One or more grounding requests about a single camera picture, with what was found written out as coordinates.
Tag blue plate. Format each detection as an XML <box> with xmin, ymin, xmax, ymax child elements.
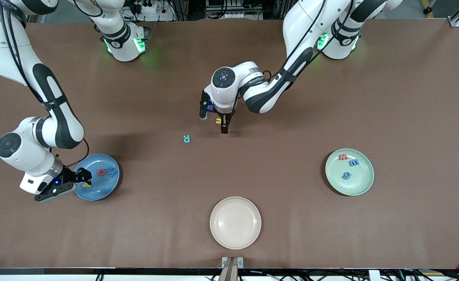
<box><xmin>73</xmin><ymin>153</ymin><xmax>120</xmax><ymax>201</ymax></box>

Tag beige plate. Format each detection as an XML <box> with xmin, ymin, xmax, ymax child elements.
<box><xmin>209</xmin><ymin>196</ymin><xmax>262</xmax><ymax>250</ymax></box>

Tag green plate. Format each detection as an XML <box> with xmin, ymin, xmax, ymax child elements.
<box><xmin>325</xmin><ymin>148</ymin><xmax>375</xmax><ymax>196</ymax></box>

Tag white power strip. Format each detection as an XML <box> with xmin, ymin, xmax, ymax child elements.
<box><xmin>120</xmin><ymin>0</ymin><xmax>175</xmax><ymax>22</ymax></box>

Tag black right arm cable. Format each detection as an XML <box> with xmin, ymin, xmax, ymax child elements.
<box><xmin>0</xmin><ymin>0</ymin><xmax>90</xmax><ymax>169</ymax></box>

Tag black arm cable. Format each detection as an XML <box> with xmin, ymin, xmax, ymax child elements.
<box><xmin>229</xmin><ymin>0</ymin><xmax>355</xmax><ymax>117</ymax></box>
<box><xmin>0</xmin><ymin>0</ymin><xmax>90</xmax><ymax>169</ymax></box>

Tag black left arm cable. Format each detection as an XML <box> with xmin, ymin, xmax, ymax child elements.
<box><xmin>229</xmin><ymin>0</ymin><xmax>355</xmax><ymax>117</ymax></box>

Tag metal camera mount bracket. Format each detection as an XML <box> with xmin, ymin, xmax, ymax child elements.
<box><xmin>221</xmin><ymin>256</ymin><xmax>244</xmax><ymax>281</ymax></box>

